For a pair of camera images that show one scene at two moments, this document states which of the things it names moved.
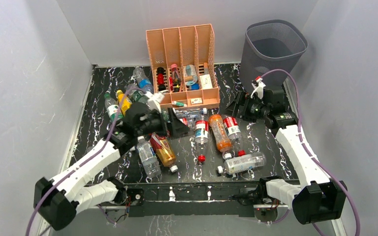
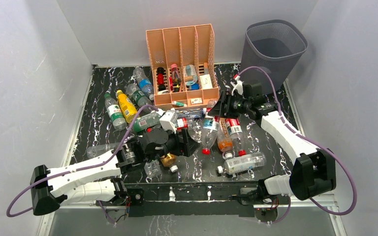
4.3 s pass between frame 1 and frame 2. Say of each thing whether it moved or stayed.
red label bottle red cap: moved
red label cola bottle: stayed
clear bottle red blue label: stayed
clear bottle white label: stayed
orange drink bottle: stayed
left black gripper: moved
